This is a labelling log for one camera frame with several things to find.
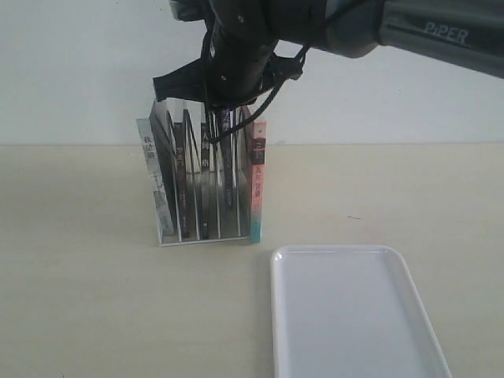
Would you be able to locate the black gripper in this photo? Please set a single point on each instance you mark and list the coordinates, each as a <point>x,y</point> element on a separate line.
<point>230,72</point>

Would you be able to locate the dark blue book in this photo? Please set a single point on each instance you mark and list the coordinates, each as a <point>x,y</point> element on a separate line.
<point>224,124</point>

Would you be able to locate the black book white title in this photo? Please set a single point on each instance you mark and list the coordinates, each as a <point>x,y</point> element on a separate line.
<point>205,172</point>

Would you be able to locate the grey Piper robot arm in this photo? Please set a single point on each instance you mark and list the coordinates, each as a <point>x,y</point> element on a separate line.
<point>463,33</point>

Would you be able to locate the dark brown book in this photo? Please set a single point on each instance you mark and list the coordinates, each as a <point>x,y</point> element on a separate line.
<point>179,134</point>

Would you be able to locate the pink and teal book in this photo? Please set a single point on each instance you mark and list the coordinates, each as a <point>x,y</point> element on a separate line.
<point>257,159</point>

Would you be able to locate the grey white leaning book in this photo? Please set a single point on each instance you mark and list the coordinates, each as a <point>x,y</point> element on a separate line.
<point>151,145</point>

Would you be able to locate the white plastic tray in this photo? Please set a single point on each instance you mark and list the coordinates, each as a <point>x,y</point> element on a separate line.
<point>349,311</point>

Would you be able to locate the white wire book rack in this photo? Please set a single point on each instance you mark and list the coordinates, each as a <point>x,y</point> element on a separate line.
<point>225,224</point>

